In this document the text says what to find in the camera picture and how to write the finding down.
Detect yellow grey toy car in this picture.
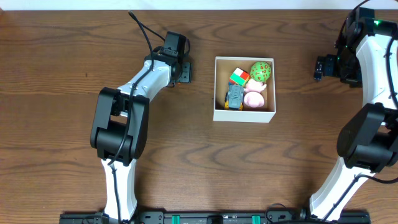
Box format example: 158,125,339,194
224,85,244,111

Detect pink white duck toy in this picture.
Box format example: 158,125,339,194
243,79,267,108

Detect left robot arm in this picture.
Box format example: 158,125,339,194
90,32,192,223

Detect white cardboard box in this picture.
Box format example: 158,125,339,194
213,56,276,123

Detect multicolour puzzle cube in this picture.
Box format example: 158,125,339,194
228,68,250,87

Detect green ball with red numbers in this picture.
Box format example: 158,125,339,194
250,62,272,83

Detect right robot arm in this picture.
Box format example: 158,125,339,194
299,4,397,223

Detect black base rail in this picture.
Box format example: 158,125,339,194
59,210,371,224

